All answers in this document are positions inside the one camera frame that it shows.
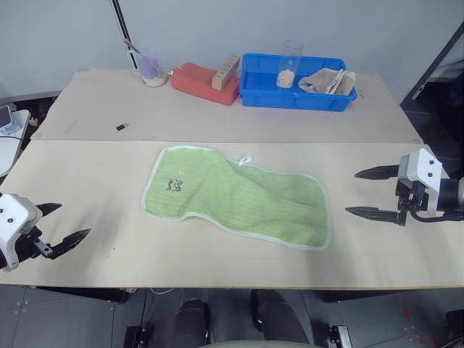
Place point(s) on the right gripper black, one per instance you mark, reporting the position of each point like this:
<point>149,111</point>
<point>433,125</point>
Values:
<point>411,197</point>

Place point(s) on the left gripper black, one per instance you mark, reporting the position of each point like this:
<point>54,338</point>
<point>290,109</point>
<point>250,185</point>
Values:
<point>29,245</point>

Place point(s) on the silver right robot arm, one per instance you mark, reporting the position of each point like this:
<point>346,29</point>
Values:
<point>451,194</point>

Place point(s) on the green towel with white trim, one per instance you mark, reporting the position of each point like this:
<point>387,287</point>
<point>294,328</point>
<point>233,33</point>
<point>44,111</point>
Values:
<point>232,195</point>

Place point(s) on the white side table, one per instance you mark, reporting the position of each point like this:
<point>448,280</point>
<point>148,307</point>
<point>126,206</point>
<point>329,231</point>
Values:
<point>11,148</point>

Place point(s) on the small black chip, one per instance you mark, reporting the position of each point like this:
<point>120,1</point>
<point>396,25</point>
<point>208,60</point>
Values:
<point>122,127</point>

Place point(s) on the beige folded cloth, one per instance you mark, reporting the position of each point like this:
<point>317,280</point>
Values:
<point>328,82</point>

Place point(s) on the phone on white stand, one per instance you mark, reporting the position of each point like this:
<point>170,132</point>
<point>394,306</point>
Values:
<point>5,117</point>

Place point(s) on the blue plastic bin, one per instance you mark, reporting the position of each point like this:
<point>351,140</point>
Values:
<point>290,98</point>

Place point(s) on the tall clear glass with grains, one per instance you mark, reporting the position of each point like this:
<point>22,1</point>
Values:
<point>290,69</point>

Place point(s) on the dark rounded shape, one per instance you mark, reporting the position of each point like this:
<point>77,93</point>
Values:
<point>279,319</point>
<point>192,320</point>

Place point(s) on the wooden block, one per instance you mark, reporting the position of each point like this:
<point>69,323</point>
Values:
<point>224,74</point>

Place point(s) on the stick in glass jar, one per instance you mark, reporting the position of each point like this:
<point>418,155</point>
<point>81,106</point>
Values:
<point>131,46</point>

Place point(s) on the red sponge block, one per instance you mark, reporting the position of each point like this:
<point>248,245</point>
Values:
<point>197,85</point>

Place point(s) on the grey robot torso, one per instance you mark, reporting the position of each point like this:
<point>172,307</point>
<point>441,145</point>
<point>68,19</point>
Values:
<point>246,344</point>

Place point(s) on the black pole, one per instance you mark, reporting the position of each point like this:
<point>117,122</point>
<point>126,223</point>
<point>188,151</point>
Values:
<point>121,18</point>

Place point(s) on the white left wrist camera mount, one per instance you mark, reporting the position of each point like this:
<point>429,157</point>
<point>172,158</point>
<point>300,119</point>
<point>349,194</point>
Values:
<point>16,217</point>

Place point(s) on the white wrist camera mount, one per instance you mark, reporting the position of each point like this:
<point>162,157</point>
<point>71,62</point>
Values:
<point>16,217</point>
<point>424,166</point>

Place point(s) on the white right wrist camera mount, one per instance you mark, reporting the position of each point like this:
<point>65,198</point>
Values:
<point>424,166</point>

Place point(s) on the black table foot bracket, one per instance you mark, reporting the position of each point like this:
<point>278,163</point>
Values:
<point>135,337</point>
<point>339,337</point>

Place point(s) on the dark slanted frame post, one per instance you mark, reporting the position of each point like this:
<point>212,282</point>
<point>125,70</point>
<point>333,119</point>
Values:
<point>435,61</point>

